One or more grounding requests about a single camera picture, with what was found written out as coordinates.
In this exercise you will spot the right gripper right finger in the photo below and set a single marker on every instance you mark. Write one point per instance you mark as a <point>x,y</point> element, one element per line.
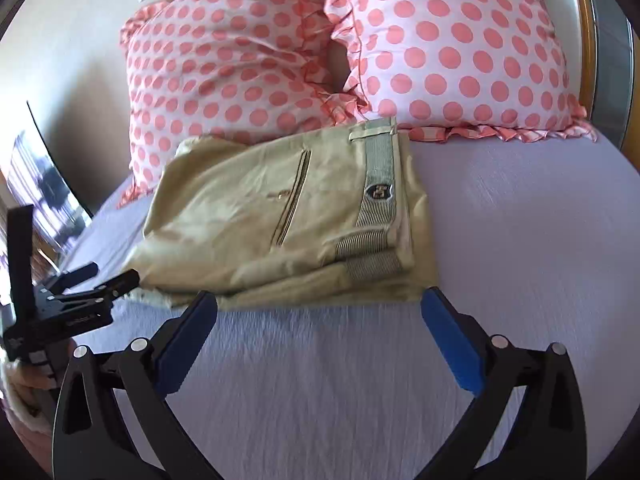
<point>548,438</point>

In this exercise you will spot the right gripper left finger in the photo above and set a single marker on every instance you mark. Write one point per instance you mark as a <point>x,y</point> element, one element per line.
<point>90,437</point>

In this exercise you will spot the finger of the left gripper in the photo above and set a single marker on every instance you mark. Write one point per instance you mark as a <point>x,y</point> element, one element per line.
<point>66,280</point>
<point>105,293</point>

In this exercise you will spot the khaki pants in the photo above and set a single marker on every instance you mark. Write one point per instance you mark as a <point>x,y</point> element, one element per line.
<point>330,216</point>

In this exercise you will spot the person's left hand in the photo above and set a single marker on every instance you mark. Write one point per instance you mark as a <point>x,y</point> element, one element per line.
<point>20,381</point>

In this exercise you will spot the left polka dot pillow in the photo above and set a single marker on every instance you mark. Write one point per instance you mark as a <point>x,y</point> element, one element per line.
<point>248,71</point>

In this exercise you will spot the polka dot pillow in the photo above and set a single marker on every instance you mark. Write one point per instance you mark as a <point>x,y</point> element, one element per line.
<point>248,71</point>
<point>471,68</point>

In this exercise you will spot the right polka dot pillow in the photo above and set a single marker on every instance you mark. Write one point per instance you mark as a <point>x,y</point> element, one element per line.
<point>471,68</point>

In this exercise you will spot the wall mounted television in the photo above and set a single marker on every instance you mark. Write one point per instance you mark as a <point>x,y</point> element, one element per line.
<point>34,179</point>

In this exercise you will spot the wooden door frame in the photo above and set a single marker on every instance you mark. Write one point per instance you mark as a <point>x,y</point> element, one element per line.
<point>610,77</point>

